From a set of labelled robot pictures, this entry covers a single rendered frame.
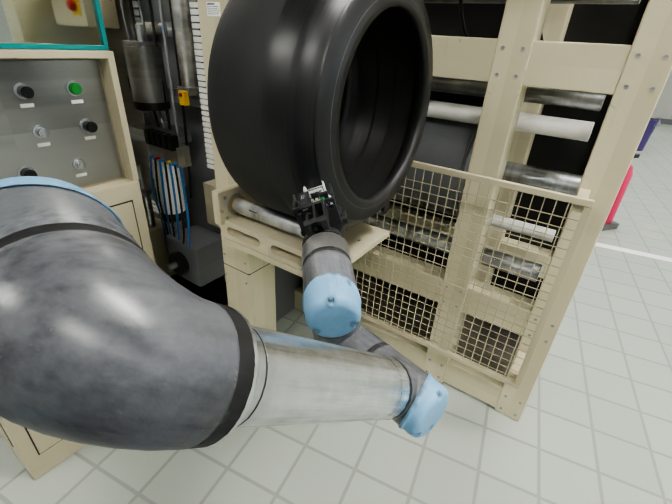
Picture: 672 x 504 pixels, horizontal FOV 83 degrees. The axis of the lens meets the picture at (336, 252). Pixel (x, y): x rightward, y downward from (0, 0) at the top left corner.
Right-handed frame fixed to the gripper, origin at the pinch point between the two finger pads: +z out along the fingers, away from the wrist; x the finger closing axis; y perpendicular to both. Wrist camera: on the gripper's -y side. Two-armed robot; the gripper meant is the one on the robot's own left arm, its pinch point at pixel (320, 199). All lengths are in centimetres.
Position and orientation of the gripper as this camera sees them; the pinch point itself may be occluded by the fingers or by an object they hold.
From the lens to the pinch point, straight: 79.0
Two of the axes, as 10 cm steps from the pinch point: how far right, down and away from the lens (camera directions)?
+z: -1.0, -6.0, 8.0
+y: -2.7, -7.5, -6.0
